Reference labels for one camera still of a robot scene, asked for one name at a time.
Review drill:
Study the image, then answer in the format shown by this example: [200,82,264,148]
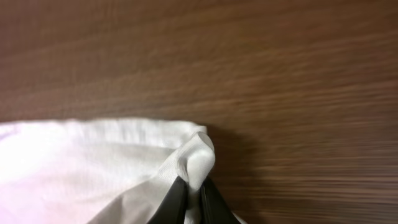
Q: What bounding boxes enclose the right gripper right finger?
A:
[200,177,240,224]

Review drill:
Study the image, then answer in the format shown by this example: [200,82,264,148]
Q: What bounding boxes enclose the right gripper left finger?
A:
[147,177,188,224]

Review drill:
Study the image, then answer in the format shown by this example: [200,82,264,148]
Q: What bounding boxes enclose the white polo shirt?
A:
[1,118,215,223]

